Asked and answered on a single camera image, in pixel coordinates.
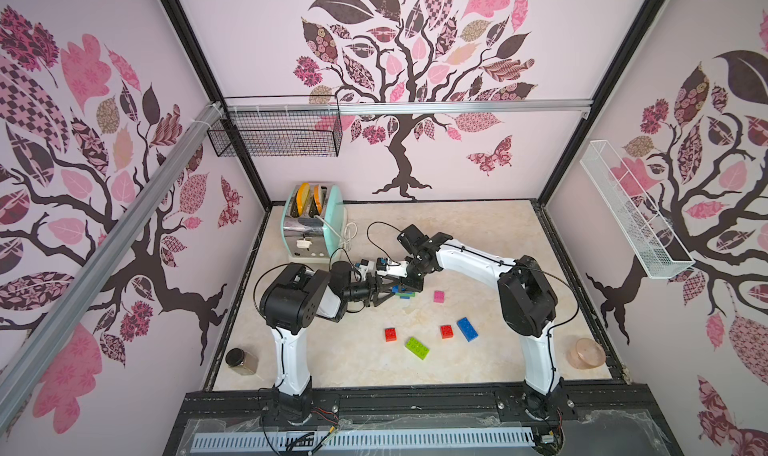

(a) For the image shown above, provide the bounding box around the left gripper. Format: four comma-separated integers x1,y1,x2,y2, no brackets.
342,271,398,308

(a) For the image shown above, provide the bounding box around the lime green lego brick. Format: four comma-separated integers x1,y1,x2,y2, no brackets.
405,337,430,360

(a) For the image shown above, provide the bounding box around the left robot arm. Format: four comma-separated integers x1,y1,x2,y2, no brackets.
256,258,407,414

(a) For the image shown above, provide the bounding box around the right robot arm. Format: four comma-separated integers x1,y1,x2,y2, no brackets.
397,225,567,421

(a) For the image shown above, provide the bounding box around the right red lego brick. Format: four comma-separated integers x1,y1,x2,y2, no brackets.
440,325,454,339

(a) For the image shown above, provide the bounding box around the right blue lego brick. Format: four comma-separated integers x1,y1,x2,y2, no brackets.
457,317,478,342

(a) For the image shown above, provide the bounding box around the mint green toaster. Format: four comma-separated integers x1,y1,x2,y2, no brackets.
281,182,350,260

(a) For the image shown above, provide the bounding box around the brown glass jar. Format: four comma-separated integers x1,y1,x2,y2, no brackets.
224,347,258,376

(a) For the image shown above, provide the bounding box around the pink plastic bowl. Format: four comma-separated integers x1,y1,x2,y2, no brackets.
566,338,606,370

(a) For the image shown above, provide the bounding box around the black wire basket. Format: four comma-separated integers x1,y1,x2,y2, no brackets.
208,93,343,157

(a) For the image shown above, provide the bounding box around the aluminium frame bar back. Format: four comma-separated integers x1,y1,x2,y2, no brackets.
228,99,593,116

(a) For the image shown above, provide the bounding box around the aluminium frame bar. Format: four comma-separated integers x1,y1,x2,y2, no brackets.
1,102,224,431
228,99,593,116

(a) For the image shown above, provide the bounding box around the white slotted cable duct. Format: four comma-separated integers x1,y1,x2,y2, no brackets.
189,427,535,455

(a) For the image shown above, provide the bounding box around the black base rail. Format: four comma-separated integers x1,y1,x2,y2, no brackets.
164,381,681,455

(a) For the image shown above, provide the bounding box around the white wire shelf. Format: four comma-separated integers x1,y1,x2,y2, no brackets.
580,140,695,279

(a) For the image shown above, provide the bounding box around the aluminium frame bar left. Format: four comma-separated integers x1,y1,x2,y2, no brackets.
1,102,224,431

